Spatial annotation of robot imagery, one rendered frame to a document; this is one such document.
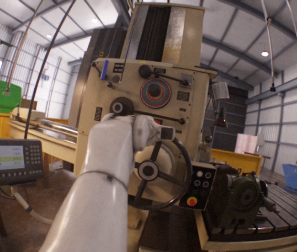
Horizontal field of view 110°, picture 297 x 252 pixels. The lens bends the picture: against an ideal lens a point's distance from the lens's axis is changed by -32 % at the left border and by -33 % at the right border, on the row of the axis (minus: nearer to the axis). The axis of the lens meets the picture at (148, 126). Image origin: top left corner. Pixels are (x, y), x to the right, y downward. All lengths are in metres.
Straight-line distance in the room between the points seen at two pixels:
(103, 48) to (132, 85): 1.12
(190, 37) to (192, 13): 0.40
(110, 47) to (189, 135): 1.43
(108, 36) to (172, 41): 0.78
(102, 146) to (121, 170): 0.04
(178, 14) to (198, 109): 1.41
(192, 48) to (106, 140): 1.62
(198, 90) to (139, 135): 0.68
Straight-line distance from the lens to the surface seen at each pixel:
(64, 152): 1.51
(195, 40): 1.82
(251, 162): 3.82
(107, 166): 0.17
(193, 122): 0.87
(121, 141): 0.20
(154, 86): 0.80
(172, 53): 1.71
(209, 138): 0.84
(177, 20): 1.97
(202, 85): 0.91
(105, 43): 1.99
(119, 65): 1.00
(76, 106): 1.90
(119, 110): 0.84
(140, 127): 0.26
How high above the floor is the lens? 1.50
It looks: 1 degrees down
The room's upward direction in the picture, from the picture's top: 11 degrees clockwise
